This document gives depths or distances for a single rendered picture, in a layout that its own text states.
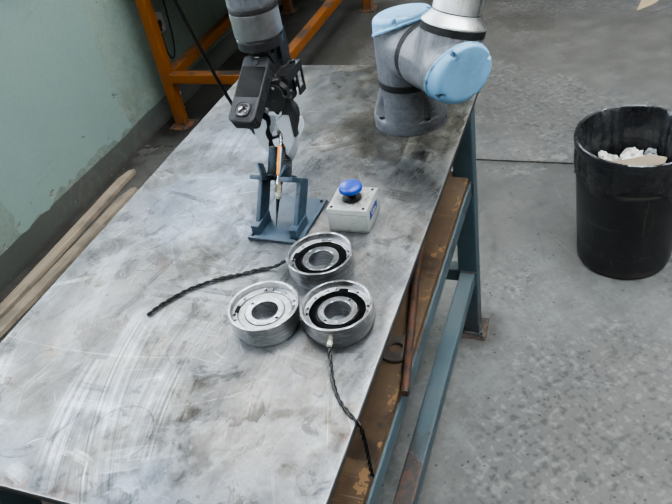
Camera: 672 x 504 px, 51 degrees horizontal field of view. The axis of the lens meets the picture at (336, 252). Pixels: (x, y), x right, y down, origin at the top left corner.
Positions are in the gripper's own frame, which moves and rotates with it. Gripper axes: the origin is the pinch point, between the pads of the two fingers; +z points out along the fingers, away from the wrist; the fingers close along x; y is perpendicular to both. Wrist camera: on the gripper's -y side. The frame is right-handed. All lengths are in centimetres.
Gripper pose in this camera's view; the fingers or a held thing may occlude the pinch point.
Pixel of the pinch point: (280, 154)
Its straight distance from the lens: 120.2
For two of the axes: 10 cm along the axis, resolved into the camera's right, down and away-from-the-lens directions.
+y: 3.6, -6.3, 6.9
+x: -9.2, -1.1, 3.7
